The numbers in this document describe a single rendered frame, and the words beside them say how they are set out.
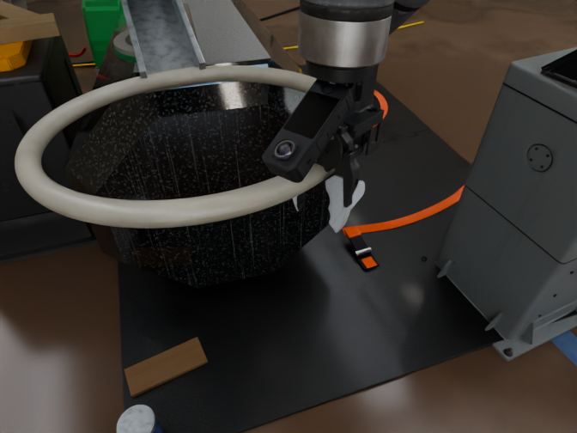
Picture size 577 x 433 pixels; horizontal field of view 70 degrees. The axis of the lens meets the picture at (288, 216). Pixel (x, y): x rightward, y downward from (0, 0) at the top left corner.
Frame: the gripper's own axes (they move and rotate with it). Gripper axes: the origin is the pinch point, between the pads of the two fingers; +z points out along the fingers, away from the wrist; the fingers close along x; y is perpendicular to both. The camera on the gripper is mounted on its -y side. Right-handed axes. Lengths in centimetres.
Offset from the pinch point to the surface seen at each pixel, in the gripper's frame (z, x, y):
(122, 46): 0, 81, 20
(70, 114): -4.2, 41.9, -11.2
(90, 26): 39, 252, 90
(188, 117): 13, 59, 22
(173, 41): -7, 54, 18
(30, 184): -6.1, 23.2, -24.5
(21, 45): 11, 137, 13
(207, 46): 2, 71, 40
